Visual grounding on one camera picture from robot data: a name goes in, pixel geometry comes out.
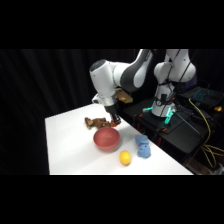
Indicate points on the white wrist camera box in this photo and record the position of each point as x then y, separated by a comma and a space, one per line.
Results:
95, 99

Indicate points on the black robot stand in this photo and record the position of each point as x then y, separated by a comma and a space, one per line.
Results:
180, 131

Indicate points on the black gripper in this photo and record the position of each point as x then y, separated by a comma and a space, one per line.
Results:
112, 110

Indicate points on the black laptop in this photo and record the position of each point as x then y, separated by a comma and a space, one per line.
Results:
203, 96

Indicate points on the yellow lemon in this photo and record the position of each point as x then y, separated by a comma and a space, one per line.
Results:
125, 157

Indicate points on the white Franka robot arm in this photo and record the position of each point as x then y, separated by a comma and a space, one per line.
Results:
133, 71

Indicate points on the pink bowl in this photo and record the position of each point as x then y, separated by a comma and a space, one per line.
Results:
106, 138

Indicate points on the olive wrist mount plate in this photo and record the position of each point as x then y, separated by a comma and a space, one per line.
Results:
124, 96

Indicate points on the small yellow object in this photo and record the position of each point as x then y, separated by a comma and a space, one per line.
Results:
218, 108

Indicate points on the blue plush toy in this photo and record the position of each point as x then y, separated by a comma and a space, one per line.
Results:
143, 146

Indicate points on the brown plush toy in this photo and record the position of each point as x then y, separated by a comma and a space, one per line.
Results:
96, 123

